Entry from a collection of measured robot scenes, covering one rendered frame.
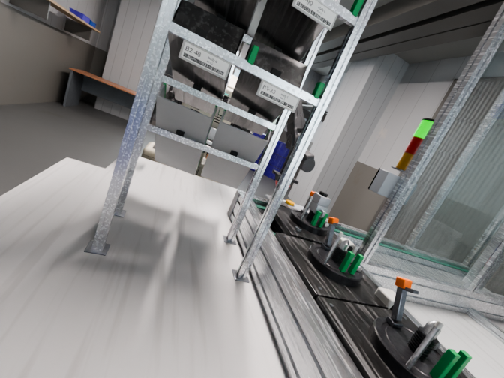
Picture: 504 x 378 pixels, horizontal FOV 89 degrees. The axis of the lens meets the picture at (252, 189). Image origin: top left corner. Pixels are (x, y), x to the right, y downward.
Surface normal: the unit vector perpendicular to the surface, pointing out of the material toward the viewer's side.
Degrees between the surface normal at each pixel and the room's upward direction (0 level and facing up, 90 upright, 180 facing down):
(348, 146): 90
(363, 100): 90
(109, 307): 0
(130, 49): 90
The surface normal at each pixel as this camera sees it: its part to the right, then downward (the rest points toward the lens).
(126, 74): 0.22, 0.34
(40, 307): 0.39, -0.89
